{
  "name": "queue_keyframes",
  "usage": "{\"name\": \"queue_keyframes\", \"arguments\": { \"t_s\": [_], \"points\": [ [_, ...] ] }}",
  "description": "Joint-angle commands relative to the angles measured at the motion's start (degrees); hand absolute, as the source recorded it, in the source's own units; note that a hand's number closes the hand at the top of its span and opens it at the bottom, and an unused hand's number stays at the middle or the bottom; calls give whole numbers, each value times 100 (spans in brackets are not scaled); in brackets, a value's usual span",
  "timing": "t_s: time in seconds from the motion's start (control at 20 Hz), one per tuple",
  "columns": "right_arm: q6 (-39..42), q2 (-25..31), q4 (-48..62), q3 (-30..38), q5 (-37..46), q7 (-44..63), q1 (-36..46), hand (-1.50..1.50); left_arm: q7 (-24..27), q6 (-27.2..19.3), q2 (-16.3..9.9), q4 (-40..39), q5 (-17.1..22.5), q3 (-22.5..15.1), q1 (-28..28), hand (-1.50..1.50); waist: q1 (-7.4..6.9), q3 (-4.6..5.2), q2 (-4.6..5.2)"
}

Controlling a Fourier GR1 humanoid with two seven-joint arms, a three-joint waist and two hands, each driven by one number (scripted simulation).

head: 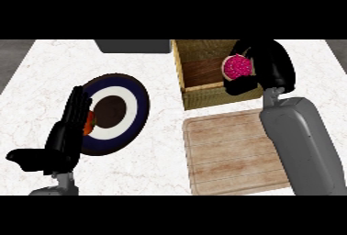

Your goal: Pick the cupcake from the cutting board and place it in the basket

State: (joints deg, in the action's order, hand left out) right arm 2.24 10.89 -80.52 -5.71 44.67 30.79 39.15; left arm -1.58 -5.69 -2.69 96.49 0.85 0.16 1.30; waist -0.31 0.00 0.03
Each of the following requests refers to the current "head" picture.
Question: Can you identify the dark grey appliance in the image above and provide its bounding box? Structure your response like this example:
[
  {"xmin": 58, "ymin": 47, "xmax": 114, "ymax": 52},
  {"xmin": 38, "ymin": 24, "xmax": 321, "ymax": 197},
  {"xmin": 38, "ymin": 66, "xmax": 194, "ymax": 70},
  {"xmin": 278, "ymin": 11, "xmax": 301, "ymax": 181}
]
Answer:
[{"xmin": 93, "ymin": 39, "xmax": 174, "ymax": 54}]

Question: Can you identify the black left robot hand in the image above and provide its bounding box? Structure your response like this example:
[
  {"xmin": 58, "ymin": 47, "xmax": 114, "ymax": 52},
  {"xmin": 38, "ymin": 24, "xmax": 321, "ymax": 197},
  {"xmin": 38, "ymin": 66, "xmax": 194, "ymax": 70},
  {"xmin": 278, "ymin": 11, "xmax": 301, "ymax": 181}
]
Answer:
[{"xmin": 5, "ymin": 85, "xmax": 95, "ymax": 176}]

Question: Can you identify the orange fruit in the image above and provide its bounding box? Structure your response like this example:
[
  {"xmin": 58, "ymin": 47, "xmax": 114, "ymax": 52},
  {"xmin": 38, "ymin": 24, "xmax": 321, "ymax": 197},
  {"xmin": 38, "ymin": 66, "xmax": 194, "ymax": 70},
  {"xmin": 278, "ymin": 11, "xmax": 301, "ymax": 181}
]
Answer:
[{"xmin": 81, "ymin": 109, "xmax": 98, "ymax": 137}]

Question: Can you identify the navy and white round plate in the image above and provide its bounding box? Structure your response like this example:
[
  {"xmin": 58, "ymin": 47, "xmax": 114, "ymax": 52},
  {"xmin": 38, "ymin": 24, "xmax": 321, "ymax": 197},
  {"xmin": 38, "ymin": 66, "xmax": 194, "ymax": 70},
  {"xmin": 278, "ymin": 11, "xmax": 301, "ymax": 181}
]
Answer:
[{"xmin": 78, "ymin": 73, "xmax": 151, "ymax": 157}]

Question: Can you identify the wicker basket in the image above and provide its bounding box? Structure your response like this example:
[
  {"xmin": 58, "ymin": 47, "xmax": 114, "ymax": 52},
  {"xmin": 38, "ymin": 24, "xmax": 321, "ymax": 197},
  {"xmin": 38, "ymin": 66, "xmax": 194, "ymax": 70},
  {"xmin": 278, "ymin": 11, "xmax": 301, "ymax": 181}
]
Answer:
[{"xmin": 171, "ymin": 39, "xmax": 266, "ymax": 111}]

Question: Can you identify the wooden cutting board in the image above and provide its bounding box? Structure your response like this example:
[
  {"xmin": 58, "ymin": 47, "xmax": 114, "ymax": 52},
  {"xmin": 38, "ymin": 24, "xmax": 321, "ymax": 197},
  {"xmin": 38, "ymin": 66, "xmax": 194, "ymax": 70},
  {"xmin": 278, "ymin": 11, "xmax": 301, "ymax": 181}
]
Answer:
[{"xmin": 182, "ymin": 108, "xmax": 291, "ymax": 196}]

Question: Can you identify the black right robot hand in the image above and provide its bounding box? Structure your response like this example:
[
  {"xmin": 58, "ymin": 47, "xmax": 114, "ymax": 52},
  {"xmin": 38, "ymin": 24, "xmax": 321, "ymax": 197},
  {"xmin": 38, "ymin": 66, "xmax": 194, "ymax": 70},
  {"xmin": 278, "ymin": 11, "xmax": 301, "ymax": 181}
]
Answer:
[{"xmin": 222, "ymin": 39, "xmax": 297, "ymax": 96}]

